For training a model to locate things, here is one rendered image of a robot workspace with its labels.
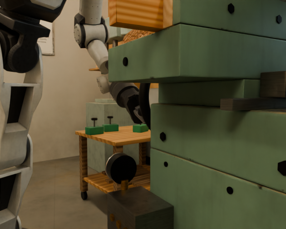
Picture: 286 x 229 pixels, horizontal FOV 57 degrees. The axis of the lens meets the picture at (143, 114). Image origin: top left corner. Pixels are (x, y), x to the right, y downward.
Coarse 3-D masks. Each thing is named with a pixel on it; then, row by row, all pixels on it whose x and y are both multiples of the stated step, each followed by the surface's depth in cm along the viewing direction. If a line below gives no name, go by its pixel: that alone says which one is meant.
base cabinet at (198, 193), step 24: (168, 168) 48; (192, 168) 42; (168, 192) 49; (192, 192) 43; (216, 192) 38; (240, 192) 34; (264, 192) 31; (192, 216) 43; (216, 216) 38; (240, 216) 35; (264, 216) 32
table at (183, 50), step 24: (120, 48) 43; (144, 48) 36; (168, 48) 32; (192, 48) 31; (216, 48) 33; (240, 48) 35; (264, 48) 37; (120, 72) 43; (144, 72) 37; (168, 72) 32; (192, 72) 31; (216, 72) 33; (240, 72) 35
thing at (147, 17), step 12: (120, 0) 30; (132, 0) 30; (144, 0) 31; (156, 0) 32; (120, 12) 30; (132, 12) 30; (144, 12) 31; (156, 12) 32; (120, 24) 30; (132, 24) 30; (144, 24) 31; (156, 24) 32
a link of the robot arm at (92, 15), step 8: (80, 0) 102; (88, 0) 100; (96, 0) 101; (80, 8) 103; (88, 8) 101; (96, 8) 102; (80, 16) 104; (88, 16) 103; (96, 16) 104; (96, 24) 106; (104, 24) 109; (80, 32) 103; (80, 40) 104
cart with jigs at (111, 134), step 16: (96, 128) 182; (112, 128) 196; (128, 128) 213; (144, 128) 194; (80, 144) 197; (112, 144) 157; (144, 144) 233; (80, 160) 198; (144, 160) 234; (80, 176) 200; (96, 176) 201; (144, 176) 195
